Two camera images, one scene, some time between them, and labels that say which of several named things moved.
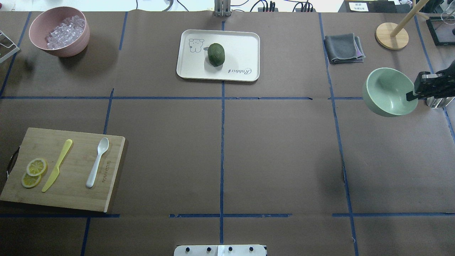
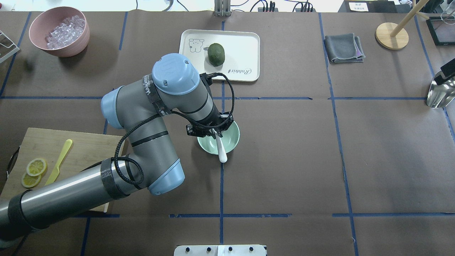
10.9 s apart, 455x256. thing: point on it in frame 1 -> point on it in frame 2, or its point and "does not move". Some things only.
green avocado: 216,54 does not move
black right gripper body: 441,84 -> 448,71
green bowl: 384,92 -> 231,136
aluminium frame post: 222,8 does not move
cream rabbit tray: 242,52 does not move
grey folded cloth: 343,48 does not move
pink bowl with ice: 63,31 does not move
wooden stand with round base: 391,36 does not move
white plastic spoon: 102,145 -> 222,154
